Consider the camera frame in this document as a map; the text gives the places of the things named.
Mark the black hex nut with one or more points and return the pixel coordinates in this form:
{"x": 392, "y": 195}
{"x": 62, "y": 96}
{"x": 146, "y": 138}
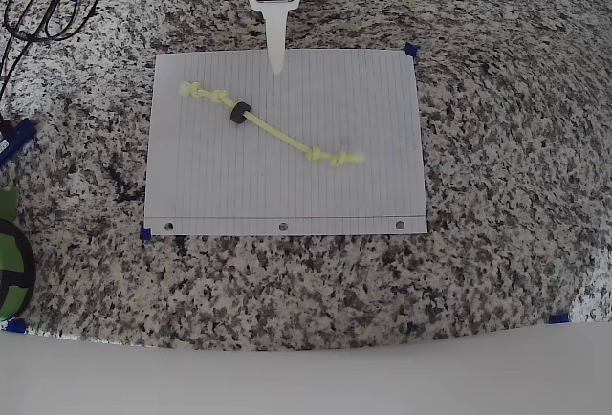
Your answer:
{"x": 235, "y": 116}

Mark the lined white paper sheet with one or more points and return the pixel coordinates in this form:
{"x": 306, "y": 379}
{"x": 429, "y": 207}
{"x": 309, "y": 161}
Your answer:
{"x": 334, "y": 185}

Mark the blue electronic device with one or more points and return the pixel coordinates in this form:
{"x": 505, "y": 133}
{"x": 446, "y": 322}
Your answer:
{"x": 21, "y": 135}

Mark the green tape piece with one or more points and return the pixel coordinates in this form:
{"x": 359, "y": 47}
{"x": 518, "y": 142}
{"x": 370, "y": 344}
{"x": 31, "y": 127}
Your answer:
{"x": 7, "y": 202}

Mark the black spool with green tape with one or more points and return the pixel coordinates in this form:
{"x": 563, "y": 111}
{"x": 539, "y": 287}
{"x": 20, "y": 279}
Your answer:
{"x": 14, "y": 262}

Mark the white backdrop board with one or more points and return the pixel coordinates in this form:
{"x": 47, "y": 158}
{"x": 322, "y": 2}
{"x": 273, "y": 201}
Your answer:
{"x": 306, "y": 381}

